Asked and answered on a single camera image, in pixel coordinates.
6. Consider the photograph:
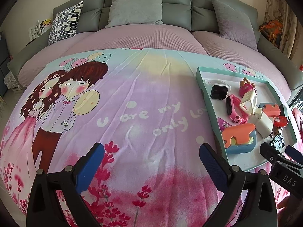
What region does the black toy car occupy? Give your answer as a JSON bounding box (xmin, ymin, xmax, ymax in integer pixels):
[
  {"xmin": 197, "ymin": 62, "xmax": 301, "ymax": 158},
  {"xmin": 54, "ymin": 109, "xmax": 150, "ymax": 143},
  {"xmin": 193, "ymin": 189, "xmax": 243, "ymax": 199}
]
[{"xmin": 270, "ymin": 133, "xmax": 285, "ymax": 151}]

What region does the white charger cube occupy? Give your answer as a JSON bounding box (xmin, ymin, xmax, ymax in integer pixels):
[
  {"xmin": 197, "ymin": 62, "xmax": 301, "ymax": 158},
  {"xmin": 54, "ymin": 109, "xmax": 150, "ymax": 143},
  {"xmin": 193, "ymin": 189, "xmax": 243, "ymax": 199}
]
[{"xmin": 254, "ymin": 112, "xmax": 274, "ymax": 138}]

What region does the red small bottle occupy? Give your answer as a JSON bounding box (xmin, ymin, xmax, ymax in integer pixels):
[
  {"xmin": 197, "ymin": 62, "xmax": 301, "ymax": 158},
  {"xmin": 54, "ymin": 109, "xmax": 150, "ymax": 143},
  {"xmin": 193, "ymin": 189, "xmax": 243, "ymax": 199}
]
[{"xmin": 273, "ymin": 116, "xmax": 288, "ymax": 127}]

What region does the orange blue toy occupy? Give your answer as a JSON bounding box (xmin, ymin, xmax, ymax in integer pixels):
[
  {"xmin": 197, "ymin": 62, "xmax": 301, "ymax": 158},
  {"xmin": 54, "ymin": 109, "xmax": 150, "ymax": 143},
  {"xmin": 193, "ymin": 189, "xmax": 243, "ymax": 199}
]
[
  {"xmin": 221, "ymin": 123, "xmax": 257, "ymax": 154},
  {"xmin": 259, "ymin": 103, "xmax": 280, "ymax": 117}
]

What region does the pink smart watch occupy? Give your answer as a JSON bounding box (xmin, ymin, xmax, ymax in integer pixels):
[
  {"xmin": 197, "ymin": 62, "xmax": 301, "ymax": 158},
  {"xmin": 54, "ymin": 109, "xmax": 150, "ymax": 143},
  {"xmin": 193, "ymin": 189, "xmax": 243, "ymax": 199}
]
[{"xmin": 226, "ymin": 94, "xmax": 248, "ymax": 124}]

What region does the cream hair claw clip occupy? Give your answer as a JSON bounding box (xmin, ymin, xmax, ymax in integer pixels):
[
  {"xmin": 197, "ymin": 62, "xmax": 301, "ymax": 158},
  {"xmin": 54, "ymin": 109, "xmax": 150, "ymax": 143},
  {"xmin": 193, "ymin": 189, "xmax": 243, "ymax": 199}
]
[{"xmin": 239, "ymin": 90, "xmax": 263, "ymax": 116}]

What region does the purple lighter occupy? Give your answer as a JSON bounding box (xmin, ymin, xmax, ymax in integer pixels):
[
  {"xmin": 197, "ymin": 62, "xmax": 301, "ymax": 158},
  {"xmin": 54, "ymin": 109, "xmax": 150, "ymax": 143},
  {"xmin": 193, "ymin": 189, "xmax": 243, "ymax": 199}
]
[{"xmin": 217, "ymin": 117, "xmax": 232, "ymax": 131}]

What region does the pink brown dog figure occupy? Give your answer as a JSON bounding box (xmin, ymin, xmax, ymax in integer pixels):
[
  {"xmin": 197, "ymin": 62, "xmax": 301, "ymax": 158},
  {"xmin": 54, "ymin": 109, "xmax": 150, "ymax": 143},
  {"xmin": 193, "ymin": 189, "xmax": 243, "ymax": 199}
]
[{"xmin": 239, "ymin": 77, "xmax": 257, "ymax": 98}]

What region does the white smart watch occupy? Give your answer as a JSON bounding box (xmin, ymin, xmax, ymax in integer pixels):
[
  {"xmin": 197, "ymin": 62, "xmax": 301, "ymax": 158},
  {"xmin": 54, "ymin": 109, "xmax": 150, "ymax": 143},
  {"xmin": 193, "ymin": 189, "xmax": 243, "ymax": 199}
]
[{"xmin": 204, "ymin": 79, "xmax": 231, "ymax": 100}]

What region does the person's hand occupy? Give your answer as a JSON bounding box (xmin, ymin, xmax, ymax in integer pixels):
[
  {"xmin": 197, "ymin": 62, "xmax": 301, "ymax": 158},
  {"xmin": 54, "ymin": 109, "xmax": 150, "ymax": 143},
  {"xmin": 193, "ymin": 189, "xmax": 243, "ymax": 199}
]
[{"xmin": 277, "ymin": 195, "xmax": 291, "ymax": 215}]

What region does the pink stool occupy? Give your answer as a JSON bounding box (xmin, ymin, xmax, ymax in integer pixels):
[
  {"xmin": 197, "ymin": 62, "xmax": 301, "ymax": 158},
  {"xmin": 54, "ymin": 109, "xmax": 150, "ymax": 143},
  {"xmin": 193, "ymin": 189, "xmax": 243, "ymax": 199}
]
[{"xmin": 292, "ymin": 108, "xmax": 303, "ymax": 140}]

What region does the teal cardboard box tray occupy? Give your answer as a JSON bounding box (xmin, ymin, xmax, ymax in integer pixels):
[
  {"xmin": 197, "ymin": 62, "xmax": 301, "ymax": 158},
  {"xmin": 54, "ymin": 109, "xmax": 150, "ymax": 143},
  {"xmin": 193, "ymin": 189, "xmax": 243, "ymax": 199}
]
[{"xmin": 196, "ymin": 67, "xmax": 286, "ymax": 171}]

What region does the cartoon couple blanket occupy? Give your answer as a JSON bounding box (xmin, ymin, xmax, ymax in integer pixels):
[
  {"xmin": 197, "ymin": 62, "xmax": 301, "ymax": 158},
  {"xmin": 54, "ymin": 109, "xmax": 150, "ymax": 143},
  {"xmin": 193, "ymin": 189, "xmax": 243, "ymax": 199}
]
[{"xmin": 0, "ymin": 48, "xmax": 303, "ymax": 227}]

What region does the orange bag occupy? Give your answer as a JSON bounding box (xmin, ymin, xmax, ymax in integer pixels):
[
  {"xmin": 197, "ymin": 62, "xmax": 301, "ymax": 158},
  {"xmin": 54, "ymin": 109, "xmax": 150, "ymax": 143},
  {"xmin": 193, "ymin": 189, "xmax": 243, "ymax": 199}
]
[{"xmin": 259, "ymin": 19, "xmax": 283, "ymax": 48}]

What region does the grey purple right cushion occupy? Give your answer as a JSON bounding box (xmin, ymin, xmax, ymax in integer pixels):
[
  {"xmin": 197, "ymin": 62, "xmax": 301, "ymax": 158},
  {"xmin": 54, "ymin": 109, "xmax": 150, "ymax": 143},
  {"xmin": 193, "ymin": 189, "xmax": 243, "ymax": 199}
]
[{"xmin": 211, "ymin": 0, "xmax": 257, "ymax": 51}]

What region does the dark cabinet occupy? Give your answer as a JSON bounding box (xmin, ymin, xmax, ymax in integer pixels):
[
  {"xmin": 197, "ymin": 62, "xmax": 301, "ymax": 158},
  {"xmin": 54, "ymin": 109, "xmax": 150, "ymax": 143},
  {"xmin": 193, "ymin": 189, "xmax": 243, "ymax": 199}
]
[{"xmin": 0, "ymin": 32, "xmax": 11, "ymax": 97}]

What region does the patterned curtain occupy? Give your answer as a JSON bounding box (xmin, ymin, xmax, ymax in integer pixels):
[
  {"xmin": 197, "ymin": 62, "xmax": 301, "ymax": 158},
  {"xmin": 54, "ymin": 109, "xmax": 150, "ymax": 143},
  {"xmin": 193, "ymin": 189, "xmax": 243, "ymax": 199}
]
[{"xmin": 263, "ymin": 0, "xmax": 302, "ymax": 60}]

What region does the white magazine rack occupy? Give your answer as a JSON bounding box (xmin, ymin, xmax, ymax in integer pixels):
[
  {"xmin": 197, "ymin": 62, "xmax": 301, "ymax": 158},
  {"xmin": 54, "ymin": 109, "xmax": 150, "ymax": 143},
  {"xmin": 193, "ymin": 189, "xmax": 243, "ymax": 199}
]
[{"xmin": 28, "ymin": 19, "xmax": 52, "ymax": 41}]

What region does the black white patterned cushion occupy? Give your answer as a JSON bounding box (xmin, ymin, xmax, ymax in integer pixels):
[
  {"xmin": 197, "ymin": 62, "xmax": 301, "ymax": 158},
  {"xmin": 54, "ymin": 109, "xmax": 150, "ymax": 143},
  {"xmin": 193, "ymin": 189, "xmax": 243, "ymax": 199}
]
[{"xmin": 48, "ymin": 1, "xmax": 84, "ymax": 45}]

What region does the grey sofa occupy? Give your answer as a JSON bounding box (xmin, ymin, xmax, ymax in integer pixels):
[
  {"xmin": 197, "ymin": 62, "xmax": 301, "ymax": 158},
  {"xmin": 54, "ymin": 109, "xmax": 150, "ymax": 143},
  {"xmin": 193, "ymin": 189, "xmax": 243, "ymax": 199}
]
[{"xmin": 6, "ymin": 0, "xmax": 303, "ymax": 92}]

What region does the grey centre cushion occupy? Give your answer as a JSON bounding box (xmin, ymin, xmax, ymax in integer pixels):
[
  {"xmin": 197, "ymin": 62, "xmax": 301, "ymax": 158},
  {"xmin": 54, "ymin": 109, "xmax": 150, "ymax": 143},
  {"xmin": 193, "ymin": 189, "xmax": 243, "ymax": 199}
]
[{"xmin": 106, "ymin": 0, "xmax": 163, "ymax": 28}]

